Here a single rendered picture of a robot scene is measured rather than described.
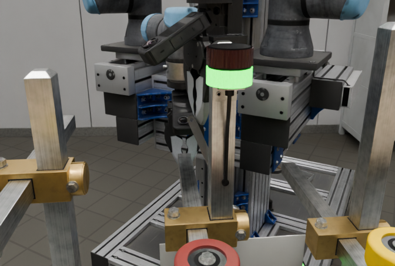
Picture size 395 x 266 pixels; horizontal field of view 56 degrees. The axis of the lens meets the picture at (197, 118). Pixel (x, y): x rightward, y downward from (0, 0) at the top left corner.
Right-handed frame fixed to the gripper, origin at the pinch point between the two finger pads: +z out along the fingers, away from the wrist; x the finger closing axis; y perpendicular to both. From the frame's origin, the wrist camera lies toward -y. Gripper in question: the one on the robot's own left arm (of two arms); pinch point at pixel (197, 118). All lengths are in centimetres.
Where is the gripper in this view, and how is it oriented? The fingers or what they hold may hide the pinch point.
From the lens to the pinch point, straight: 63.1
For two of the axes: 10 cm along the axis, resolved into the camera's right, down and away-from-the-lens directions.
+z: 0.0, 9.5, 3.2
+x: -4.4, -2.9, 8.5
